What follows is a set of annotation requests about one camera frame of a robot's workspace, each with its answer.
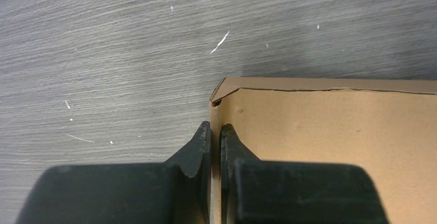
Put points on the brown cardboard box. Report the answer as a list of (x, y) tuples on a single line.
[(388, 127)]

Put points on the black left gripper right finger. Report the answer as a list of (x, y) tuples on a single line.
[(259, 191)]

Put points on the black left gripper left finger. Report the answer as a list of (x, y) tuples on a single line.
[(174, 191)]

